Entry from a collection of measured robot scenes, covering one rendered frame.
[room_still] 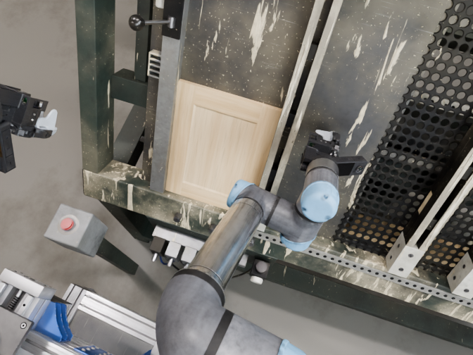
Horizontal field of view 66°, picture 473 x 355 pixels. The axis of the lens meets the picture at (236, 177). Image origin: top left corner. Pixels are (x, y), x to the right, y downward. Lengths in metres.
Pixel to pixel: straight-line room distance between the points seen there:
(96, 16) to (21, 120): 0.44
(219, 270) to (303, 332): 1.56
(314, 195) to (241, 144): 0.44
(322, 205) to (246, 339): 0.34
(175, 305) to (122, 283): 1.64
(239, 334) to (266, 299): 1.60
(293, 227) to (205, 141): 0.46
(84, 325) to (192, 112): 1.25
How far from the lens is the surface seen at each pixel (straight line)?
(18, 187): 2.56
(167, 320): 0.55
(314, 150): 0.92
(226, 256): 0.65
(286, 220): 0.83
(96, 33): 1.15
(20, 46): 3.16
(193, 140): 1.17
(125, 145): 1.53
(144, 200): 1.34
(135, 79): 1.24
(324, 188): 0.76
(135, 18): 0.96
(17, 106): 0.82
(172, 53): 1.06
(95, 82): 1.20
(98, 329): 1.98
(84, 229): 1.29
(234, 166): 1.17
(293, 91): 0.97
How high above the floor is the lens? 2.10
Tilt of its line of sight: 67 degrees down
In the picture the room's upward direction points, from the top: 6 degrees clockwise
